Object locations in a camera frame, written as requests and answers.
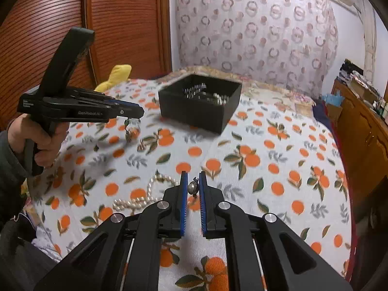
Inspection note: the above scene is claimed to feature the grey pearl earring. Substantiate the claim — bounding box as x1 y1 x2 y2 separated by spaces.
187 178 199 197

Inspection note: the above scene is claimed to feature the orange gem ring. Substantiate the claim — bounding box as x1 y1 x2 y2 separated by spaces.
124 125 141 143

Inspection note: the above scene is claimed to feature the white pearl necklace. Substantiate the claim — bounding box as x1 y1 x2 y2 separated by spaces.
112 173 180 212

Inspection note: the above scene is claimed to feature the black jewelry box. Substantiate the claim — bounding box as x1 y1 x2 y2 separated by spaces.
159 74 242 134

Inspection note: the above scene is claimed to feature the left hand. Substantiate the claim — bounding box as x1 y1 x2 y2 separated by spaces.
7 114 69 168

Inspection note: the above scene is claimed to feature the yellow plush toy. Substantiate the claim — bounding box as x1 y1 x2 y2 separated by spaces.
94 65 132 93

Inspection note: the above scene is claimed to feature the orange print blanket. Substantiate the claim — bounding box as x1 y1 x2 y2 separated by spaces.
28 80 351 276

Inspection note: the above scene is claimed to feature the wooden louvered wardrobe door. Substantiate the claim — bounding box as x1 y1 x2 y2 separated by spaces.
1 0 172 128

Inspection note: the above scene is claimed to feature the floral quilt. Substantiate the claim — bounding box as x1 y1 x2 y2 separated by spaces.
155 66 316 118

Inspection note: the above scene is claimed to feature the blue tissue bag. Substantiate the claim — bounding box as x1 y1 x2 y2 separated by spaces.
322 94 344 107

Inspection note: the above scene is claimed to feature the wooden sideboard cabinet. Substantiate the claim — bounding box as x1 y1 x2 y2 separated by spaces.
332 80 387 208

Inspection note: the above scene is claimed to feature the patterned lace curtain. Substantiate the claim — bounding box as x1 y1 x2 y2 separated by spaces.
176 0 338 97

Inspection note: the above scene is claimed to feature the clothes pile on cabinet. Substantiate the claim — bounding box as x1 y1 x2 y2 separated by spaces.
338 58 381 104

